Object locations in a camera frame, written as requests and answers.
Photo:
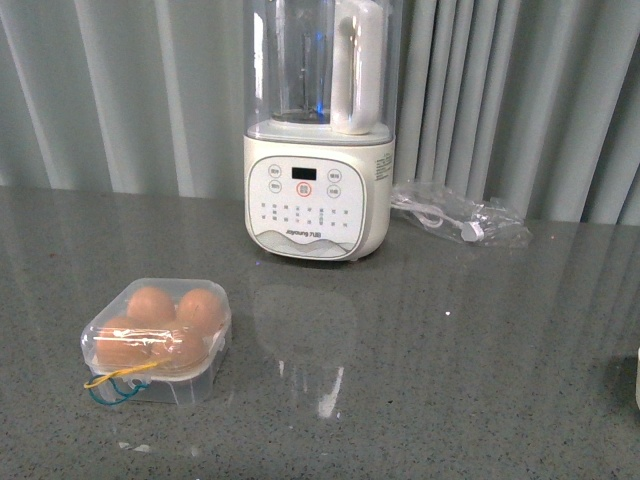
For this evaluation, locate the clear plastic egg box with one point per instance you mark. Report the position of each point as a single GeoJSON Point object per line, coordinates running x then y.
{"type": "Point", "coordinates": [187, 387]}

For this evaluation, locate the clear plastic bag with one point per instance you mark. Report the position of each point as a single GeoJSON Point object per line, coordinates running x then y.
{"type": "Point", "coordinates": [440, 211]}

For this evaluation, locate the white Joyoung blender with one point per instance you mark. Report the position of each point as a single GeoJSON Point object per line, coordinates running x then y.
{"type": "Point", "coordinates": [321, 91]}

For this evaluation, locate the blue rubber band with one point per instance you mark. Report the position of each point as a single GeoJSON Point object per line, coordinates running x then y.
{"type": "Point", "coordinates": [111, 392]}

